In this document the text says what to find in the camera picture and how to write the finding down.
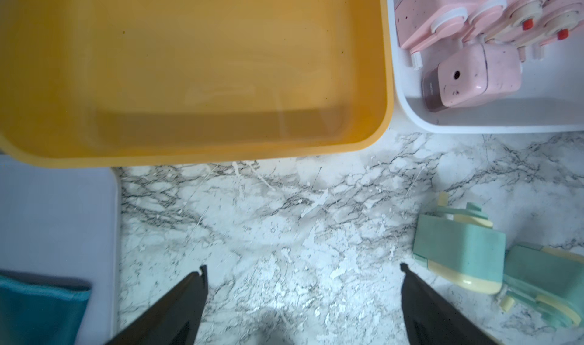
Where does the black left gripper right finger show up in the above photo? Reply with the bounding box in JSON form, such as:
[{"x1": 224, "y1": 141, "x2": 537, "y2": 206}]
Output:
[{"x1": 400, "y1": 263, "x2": 500, "y2": 345}]

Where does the lilac plastic tray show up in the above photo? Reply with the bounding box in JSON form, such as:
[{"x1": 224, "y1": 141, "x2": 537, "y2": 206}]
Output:
[{"x1": 1, "y1": 156, "x2": 121, "y2": 344}]

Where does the green sharpener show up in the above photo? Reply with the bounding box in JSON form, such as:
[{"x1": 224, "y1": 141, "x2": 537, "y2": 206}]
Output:
[
  {"x1": 500, "y1": 243, "x2": 583, "y2": 328},
  {"x1": 413, "y1": 192, "x2": 506, "y2": 295}
]

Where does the yellow plastic storage box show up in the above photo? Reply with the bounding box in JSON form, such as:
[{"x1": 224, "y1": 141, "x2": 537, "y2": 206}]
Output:
[{"x1": 1, "y1": 0, "x2": 394, "y2": 168}]

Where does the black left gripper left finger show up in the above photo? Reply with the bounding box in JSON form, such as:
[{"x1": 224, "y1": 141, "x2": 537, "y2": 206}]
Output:
[{"x1": 109, "y1": 265, "x2": 208, "y2": 344}]

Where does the teal cloth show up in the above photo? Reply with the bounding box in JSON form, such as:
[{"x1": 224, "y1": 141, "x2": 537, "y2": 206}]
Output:
[{"x1": 1, "y1": 274, "x2": 92, "y2": 344}]

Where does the white plastic storage box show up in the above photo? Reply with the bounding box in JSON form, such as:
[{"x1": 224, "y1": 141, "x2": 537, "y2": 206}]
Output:
[{"x1": 387, "y1": 0, "x2": 583, "y2": 134}]

